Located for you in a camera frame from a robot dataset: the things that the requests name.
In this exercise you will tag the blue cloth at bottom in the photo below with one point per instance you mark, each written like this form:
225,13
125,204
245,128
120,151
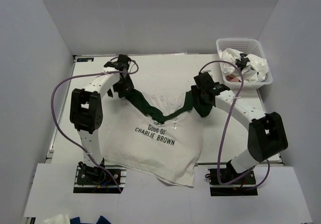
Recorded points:
97,220

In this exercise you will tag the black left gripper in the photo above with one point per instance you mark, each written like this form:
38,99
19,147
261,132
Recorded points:
128,85

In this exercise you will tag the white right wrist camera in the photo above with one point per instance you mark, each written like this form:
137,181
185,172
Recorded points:
209,72

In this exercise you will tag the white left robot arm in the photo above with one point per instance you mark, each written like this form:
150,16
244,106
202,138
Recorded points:
86,113

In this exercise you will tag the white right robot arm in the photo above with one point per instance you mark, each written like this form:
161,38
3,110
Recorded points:
266,133

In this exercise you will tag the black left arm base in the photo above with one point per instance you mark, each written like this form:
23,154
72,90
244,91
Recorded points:
94,180

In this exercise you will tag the pink t shirt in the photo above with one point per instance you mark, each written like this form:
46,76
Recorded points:
232,78

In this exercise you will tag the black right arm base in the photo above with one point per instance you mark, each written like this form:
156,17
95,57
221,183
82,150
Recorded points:
232,184

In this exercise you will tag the white green Charlie Brown shirt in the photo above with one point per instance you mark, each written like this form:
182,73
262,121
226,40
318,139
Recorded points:
160,135

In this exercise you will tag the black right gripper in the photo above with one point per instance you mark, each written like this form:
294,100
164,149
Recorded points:
198,91

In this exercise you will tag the white plastic basket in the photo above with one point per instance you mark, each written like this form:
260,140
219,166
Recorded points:
245,45

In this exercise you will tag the small label sticker on table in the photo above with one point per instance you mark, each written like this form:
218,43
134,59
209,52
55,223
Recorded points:
85,59

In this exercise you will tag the white t shirt black print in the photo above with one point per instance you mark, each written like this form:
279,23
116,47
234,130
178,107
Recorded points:
253,68

